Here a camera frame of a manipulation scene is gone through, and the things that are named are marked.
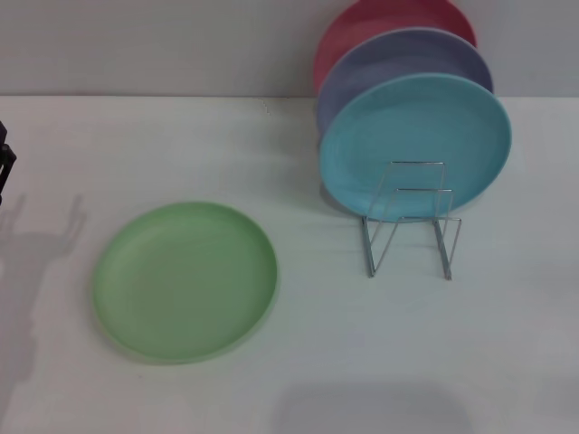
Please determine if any purple plate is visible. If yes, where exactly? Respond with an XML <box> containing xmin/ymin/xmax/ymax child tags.
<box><xmin>315</xmin><ymin>26</ymin><xmax>495</xmax><ymax>137</ymax></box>

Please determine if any chrome wire plate rack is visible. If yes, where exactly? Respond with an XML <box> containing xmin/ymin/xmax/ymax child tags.
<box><xmin>361</xmin><ymin>160</ymin><xmax>462</xmax><ymax>280</ymax></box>

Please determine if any teal blue plate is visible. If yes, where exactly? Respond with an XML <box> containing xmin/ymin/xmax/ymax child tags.
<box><xmin>318</xmin><ymin>71</ymin><xmax>513</xmax><ymax>219</ymax></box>

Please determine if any red pink plate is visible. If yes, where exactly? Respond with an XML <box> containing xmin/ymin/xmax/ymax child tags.
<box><xmin>312</xmin><ymin>0</ymin><xmax>479</xmax><ymax>94</ymax></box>

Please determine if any light green plate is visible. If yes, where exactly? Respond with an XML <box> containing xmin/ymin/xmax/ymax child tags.
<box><xmin>92</xmin><ymin>201</ymin><xmax>280</xmax><ymax>366</ymax></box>

